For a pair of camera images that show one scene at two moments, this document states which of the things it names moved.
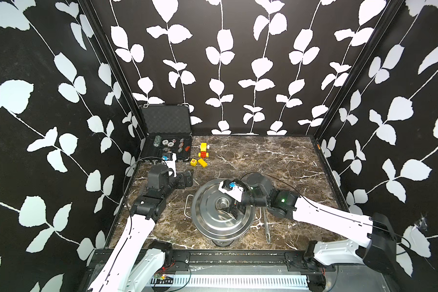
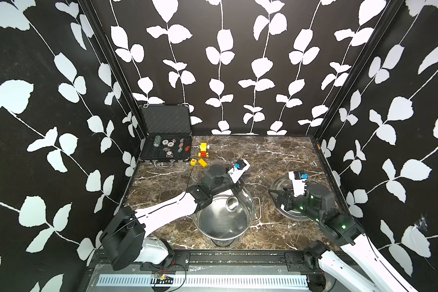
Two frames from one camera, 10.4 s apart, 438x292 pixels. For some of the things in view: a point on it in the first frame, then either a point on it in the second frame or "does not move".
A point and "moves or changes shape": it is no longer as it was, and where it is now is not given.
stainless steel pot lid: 209,212 to 279,183
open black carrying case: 168,130 does not move
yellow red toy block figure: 203,152 does not move
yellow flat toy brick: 202,162 does not move
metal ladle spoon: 267,235 moves or changes shape
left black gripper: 182,184 to 237,185
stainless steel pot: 212,212 does not move
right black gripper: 237,207 to 283,196
